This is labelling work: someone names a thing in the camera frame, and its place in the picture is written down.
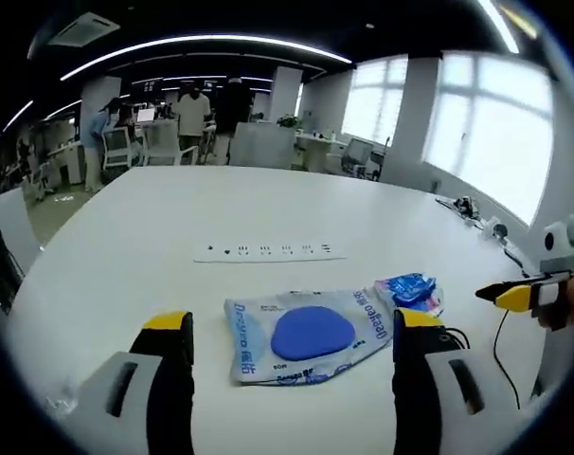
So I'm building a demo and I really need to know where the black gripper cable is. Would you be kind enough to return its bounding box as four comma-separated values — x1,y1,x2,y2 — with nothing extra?
493,310,523,411

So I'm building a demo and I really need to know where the small grey device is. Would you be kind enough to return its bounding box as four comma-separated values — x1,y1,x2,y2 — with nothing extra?
451,194,480,219

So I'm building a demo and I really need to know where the white packet with blue disc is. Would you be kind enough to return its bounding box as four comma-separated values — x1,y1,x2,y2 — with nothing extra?
224,285,398,388

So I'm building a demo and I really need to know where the narrow bright window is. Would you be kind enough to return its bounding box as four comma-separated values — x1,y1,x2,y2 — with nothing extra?
341,54,409,143

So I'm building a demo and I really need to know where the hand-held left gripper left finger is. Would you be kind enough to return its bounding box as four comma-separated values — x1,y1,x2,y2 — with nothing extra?
62,310,196,455

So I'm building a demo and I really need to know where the white mesh office chair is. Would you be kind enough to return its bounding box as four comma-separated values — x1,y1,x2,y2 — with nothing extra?
101,126,144,171

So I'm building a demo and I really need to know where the ceiling air conditioner vent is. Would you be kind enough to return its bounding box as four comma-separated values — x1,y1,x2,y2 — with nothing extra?
47,11,122,48

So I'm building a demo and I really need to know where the white power strip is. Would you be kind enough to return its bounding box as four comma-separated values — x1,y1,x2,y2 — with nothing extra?
193,241,348,264

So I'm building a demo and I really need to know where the grey mesh office chair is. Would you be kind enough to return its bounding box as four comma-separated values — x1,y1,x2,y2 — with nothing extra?
344,136,374,175

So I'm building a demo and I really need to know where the white tabletop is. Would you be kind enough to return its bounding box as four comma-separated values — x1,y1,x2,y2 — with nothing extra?
2,165,553,455

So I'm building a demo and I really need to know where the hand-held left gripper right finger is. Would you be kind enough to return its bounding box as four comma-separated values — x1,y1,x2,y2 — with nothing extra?
391,306,520,455

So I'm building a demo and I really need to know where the large bright window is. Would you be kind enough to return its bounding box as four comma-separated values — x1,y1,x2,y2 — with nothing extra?
422,49,553,225

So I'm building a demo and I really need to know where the white chair back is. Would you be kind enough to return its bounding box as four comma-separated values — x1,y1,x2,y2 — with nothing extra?
228,121,297,168
0,187,43,291

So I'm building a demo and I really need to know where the blue and pink plastic packet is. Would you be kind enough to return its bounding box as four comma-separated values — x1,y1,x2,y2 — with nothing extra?
374,272,445,318

